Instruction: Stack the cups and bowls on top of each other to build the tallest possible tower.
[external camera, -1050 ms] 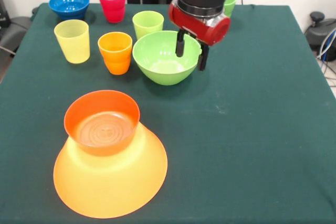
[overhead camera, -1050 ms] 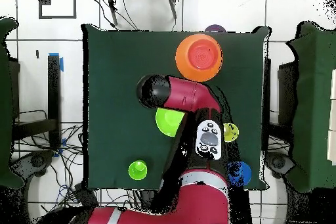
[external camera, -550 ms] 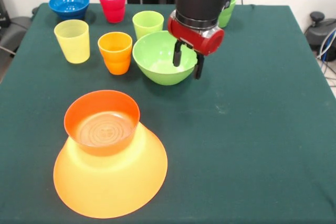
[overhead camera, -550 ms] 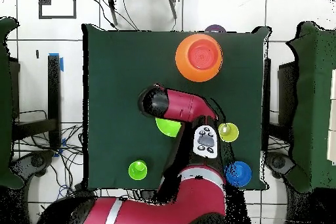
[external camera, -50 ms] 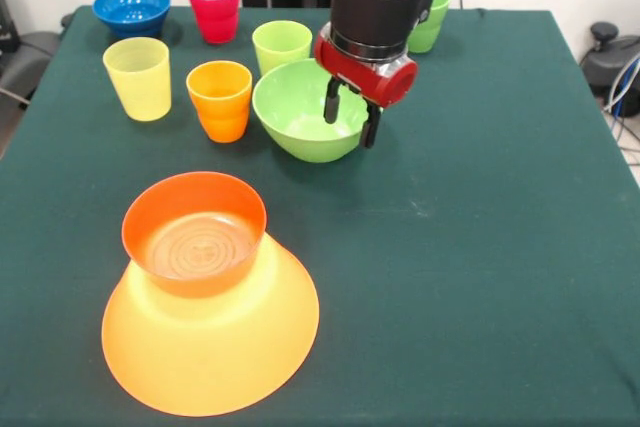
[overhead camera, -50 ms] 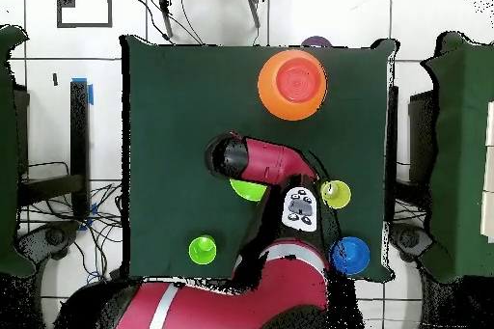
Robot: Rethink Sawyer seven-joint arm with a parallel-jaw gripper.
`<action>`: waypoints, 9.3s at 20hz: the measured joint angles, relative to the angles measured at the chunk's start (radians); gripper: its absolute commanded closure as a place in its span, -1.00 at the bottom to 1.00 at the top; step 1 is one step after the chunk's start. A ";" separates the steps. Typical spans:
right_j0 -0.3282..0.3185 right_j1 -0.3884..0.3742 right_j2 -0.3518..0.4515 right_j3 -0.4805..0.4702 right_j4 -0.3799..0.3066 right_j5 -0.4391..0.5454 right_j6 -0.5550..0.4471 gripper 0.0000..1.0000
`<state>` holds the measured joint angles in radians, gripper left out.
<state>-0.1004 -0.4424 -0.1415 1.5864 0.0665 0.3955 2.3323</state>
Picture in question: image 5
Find tangled floor cables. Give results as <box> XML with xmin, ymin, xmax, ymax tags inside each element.
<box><xmin>602</xmin><ymin>54</ymin><xmax>640</xmax><ymax>166</ymax></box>

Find black equipment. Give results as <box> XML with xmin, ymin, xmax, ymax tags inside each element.
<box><xmin>0</xmin><ymin>0</ymin><xmax>21</xmax><ymax>53</ymax></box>

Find orange cup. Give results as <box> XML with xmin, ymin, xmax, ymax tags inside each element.
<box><xmin>185</xmin><ymin>60</ymin><xmax>253</xmax><ymax>144</ymax></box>

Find pink cup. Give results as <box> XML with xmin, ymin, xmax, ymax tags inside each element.
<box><xmin>186</xmin><ymin>0</ymin><xmax>242</xmax><ymax>45</ymax></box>

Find yellow cup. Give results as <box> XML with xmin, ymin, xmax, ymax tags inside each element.
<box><xmin>102</xmin><ymin>36</ymin><xmax>173</xmax><ymax>123</ymax></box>

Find large orange bowl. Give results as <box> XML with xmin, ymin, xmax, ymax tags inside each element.
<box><xmin>101</xmin><ymin>231</ymin><xmax>321</xmax><ymax>418</ymax></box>

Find dark green tablecloth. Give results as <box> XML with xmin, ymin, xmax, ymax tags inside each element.
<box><xmin>0</xmin><ymin>4</ymin><xmax>640</xmax><ymax>427</ymax></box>

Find lime cup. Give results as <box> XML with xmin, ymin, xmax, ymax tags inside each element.
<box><xmin>251</xmin><ymin>20</ymin><xmax>314</xmax><ymax>77</ymax></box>

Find red-orange bowl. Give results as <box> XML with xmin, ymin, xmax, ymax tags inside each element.
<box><xmin>121</xmin><ymin>171</ymin><xmax>268</xmax><ymax>299</ymax></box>

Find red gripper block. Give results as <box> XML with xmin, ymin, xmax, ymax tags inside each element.
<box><xmin>313</xmin><ymin>21</ymin><xmax>420</xmax><ymax>150</ymax></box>

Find green cup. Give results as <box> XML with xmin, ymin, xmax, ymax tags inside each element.
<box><xmin>407</xmin><ymin>0</ymin><xmax>452</xmax><ymax>54</ymax></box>

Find green bowl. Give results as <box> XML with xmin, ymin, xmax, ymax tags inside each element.
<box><xmin>251</xmin><ymin>57</ymin><xmax>385</xmax><ymax>164</ymax></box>

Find blue bowl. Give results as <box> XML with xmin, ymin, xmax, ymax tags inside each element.
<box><xmin>92</xmin><ymin>0</ymin><xmax>172</xmax><ymax>40</ymax></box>

